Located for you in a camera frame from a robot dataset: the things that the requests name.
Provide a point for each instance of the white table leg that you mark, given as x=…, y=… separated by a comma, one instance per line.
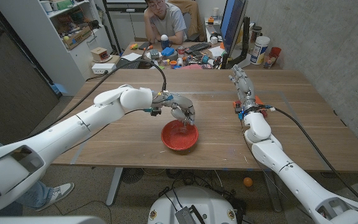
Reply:
x=273, y=191
x=114, y=186

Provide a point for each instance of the small wooden box device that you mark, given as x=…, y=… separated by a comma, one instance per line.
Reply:
x=99, y=54

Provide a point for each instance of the white paper sheet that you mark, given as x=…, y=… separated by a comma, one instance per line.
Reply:
x=131, y=57

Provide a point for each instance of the tan jacket on chair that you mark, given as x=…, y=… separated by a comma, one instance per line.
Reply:
x=194, y=18

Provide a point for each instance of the black keyboard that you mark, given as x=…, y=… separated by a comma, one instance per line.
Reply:
x=197, y=47

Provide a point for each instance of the cardboard box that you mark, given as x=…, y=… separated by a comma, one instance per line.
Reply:
x=78, y=37

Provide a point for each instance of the seated person in grey t-shirt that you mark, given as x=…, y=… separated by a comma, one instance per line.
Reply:
x=168, y=21

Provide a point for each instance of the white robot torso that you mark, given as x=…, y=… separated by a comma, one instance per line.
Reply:
x=194, y=199

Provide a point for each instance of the computer monitor on black stand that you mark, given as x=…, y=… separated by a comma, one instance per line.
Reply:
x=232, y=21

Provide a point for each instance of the white power box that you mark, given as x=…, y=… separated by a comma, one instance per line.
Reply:
x=103, y=68

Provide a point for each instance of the red bowl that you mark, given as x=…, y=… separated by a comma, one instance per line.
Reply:
x=179, y=140

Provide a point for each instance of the black laptop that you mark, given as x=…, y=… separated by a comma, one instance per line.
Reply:
x=132, y=66

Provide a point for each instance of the red drink can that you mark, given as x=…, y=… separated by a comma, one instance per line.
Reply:
x=181, y=51

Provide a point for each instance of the blue box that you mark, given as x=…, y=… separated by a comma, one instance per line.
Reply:
x=167, y=51

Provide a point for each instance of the blue bottle with white cap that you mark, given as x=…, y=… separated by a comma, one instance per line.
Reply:
x=165, y=42

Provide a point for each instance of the white shelf unit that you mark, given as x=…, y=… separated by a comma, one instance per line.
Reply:
x=48, y=46

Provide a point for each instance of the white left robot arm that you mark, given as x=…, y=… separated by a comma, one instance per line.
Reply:
x=73, y=127

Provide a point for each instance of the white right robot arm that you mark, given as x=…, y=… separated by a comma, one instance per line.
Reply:
x=297, y=180

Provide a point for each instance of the floor fan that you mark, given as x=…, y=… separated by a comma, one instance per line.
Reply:
x=132, y=175

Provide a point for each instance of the orange ball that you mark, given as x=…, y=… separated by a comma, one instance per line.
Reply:
x=248, y=181

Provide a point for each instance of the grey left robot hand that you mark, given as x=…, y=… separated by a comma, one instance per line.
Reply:
x=180, y=104

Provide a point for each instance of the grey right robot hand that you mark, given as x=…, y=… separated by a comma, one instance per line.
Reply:
x=245, y=88

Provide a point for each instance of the standing person in jeans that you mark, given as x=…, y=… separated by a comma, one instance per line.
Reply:
x=42, y=194

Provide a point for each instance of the white tub with label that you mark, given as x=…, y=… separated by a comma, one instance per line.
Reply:
x=259, y=51

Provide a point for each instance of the dark jar with lid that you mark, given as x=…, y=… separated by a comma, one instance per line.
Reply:
x=256, y=32

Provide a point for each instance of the orange and red plastic toy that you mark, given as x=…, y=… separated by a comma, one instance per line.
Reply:
x=236, y=103

